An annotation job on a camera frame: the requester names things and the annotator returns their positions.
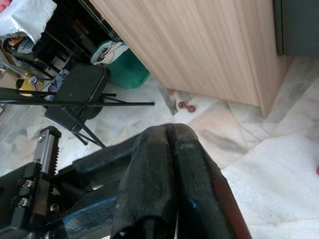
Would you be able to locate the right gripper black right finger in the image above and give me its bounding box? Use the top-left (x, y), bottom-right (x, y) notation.
top-left (168, 123), bottom-right (252, 239)

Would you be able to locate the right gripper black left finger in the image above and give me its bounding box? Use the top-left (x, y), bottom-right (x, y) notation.
top-left (73, 124), bottom-right (179, 239)

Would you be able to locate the small brown dumbbell-shaped piece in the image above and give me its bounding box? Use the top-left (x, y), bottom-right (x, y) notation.
top-left (177, 101), bottom-right (195, 113)

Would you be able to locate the green plastic bag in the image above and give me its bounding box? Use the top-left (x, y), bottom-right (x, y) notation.
top-left (107, 48), bottom-right (150, 89)

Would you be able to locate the black folding chair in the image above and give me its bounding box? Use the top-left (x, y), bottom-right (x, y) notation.
top-left (0, 63), bottom-right (155, 149)

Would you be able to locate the light wooden cabinet glass top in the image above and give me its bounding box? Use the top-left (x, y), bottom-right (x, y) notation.
top-left (89, 0), bottom-right (292, 117)

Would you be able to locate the white teal cloth bag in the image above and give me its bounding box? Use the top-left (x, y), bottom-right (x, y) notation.
top-left (89, 40), bottom-right (129, 66)

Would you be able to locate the black shelf rack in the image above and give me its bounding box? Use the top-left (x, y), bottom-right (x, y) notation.
top-left (32, 0), bottom-right (123, 80)

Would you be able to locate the brown cardboard box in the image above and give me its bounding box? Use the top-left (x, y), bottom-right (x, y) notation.
top-left (0, 47), bottom-right (33, 88)

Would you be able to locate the low black TV console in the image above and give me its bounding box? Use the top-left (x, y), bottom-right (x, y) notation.
top-left (273, 0), bottom-right (319, 57)

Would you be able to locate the white paper towel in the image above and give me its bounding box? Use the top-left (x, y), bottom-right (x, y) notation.
top-left (0, 0), bottom-right (58, 44)

